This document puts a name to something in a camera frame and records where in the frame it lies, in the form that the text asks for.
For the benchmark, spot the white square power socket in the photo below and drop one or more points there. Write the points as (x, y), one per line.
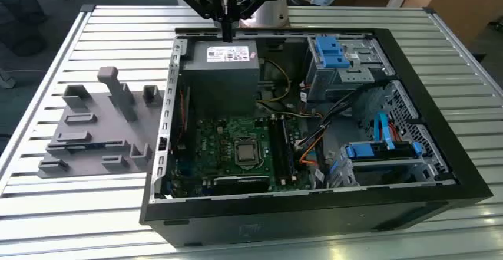
(219, 129)

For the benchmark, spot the black RAM slot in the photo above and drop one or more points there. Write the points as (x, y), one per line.
(276, 142)

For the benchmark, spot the white board connector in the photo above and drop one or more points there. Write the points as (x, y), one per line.
(300, 144)

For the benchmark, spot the blue plastic disk carrier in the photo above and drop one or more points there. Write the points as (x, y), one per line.
(329, 53)
(361, 151)

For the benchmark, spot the green motherboard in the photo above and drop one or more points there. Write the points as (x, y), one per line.
(212, 130)

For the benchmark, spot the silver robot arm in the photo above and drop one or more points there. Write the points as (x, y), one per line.
(271, 12)

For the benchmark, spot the black graphics card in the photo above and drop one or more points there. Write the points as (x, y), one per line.
(239, 184)

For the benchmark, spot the grey parts rack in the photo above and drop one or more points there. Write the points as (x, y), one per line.
(97, 130)

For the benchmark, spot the grey stand foot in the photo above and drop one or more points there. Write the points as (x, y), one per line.
(4, 77)

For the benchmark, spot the silver CPU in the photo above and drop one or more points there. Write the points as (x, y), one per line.
(245, 153)

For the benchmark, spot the blue expansion slot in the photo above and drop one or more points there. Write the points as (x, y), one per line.
(185, 167)

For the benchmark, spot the black mesh waste bin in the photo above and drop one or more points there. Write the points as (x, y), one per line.
(21, 27)

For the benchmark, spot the silver metal disk bay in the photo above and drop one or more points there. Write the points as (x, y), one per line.
(388, 163)

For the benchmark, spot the wooden cabinet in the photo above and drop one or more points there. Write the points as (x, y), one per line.
(467, 3)

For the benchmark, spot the grey power supply unit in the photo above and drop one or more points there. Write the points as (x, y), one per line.
(220, 77)

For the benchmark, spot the black PC case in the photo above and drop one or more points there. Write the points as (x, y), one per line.
(275, 221)

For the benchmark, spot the silver metal drive cage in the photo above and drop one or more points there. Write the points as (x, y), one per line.
(353, 77)

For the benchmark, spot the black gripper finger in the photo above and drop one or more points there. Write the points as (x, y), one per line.
(255, 6)
(192, 3)

